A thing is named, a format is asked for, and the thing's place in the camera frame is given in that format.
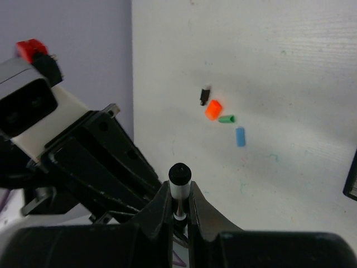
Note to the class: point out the orange highlighter cap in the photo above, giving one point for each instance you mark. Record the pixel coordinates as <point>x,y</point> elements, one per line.
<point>213,110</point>

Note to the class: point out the black cap marker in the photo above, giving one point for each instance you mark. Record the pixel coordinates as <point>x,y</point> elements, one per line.
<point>180,183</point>

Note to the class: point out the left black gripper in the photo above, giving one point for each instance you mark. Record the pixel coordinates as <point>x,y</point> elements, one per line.
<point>97,162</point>

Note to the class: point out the small black pen cap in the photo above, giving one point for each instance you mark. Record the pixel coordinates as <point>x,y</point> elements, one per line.
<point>205,95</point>

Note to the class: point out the blue marker cap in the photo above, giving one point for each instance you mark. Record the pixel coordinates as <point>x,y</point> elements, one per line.
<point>240,137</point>

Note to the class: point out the green marker cap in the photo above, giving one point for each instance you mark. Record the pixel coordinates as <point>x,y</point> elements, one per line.
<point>227,119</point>

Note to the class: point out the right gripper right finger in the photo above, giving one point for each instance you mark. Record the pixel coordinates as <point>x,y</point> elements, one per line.
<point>214,241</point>

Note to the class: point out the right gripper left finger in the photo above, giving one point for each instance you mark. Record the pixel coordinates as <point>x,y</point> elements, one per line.
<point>144,241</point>

